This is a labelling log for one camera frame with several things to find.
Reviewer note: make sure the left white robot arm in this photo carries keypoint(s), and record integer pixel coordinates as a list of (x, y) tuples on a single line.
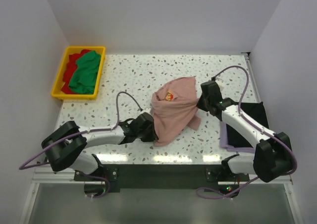
[(64, 148)]

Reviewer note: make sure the green t shirt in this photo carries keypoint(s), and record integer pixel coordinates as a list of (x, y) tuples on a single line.
[(84, 78)]

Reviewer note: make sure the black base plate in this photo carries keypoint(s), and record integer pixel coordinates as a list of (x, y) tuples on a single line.
[(117, 177)]

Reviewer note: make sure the black folded t shirt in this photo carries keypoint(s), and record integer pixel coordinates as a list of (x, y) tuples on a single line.
[(234, 140)]

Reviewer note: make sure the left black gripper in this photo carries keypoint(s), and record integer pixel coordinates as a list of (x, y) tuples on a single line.
[(153, 136)]

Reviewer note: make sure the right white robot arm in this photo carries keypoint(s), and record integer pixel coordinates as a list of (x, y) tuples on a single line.
[(273, 156)]

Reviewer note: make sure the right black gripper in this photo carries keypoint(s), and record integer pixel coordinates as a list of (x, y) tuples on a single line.
[(199, 105)]

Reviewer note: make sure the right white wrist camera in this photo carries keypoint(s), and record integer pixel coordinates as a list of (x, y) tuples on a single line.
[(220, 83)]

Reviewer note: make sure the pink t shirt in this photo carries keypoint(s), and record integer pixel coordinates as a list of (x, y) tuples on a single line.
[(174, 108)]

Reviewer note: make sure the yellow plastic bin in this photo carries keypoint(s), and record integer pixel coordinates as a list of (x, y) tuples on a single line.
[(58, 83)]

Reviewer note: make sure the aluminium frame rail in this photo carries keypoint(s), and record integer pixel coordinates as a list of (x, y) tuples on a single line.
[(45, 175)]

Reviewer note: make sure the red t shirt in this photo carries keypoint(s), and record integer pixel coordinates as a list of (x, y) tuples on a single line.
[(70, 69)]

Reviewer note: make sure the lavender folded t shirt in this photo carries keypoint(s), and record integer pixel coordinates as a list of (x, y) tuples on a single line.
[(224, 139)]

